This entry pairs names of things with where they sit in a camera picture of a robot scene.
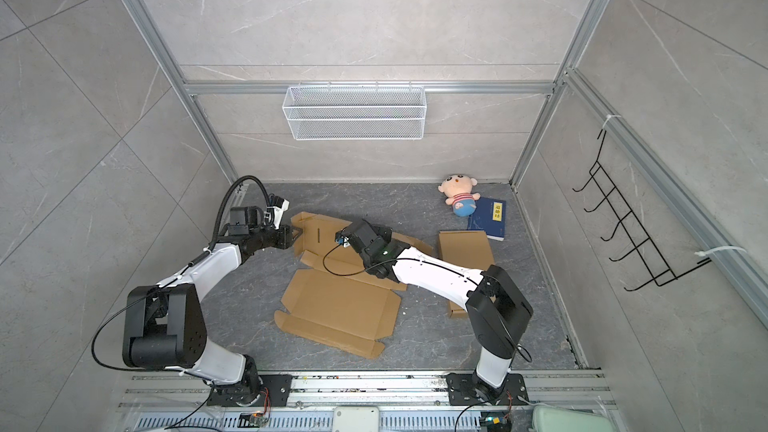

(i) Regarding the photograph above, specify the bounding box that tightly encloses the brown cardboard box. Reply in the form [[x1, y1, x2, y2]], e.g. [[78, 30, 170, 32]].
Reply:
[[435, 229, 497, 320]]

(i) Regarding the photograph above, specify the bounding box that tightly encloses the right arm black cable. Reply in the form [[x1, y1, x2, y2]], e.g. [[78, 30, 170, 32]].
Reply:
[[321, 242, 534, 365]]

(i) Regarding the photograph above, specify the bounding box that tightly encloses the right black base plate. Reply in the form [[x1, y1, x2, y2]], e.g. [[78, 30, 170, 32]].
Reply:
[[444, 373, 528, 406]]

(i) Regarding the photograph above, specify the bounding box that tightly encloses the aluminium mounting rail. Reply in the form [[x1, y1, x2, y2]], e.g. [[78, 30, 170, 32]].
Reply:
[[116, 370, 618, 412]]

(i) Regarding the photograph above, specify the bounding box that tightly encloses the brown cardboard sheet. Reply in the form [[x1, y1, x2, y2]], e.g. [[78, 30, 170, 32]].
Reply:
[[274, 212, 407, 359]]

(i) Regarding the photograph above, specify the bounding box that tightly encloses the pale green container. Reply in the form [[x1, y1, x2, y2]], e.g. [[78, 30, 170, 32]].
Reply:
[[532, 405, 614, 432]]

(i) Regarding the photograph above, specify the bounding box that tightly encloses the dark blue book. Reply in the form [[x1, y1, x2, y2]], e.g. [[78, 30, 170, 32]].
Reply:
[[467, 197, 508, 241]]

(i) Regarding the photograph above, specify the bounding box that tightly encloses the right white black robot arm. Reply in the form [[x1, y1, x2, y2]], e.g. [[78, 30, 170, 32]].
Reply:
[[334, 219, 533, 400]]

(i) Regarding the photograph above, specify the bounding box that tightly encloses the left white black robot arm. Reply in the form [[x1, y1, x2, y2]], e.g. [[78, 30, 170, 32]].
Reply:
[[122, 197, 296, 406]]

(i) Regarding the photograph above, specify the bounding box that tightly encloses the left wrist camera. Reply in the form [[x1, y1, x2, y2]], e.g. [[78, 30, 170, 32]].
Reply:
[[265, 194, 290, 229]]

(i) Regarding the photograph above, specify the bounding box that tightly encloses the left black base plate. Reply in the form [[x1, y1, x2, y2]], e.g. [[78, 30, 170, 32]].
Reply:
[[206, 374, 293, 407]]

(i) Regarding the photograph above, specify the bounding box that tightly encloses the plush doll striped shirt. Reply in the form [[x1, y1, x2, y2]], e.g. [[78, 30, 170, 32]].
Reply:
[[438, 174, 481, 217]]

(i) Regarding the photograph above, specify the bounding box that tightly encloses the black wire hook rack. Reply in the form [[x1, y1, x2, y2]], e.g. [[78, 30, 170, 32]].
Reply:
[[572, 130, 713, 293]]

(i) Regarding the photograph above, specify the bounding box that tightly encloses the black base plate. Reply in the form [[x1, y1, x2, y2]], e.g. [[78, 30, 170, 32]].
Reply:
[[444, 373, 528, 406], [206, 374, 293, 407]]

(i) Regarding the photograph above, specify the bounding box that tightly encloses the white electrical box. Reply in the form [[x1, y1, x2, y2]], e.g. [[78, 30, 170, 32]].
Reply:
[[331, 406, 380, 432]]

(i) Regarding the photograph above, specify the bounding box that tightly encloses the white wire mesh basket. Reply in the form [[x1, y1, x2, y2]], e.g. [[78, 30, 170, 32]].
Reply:
[[282, 85, 428, 141]]

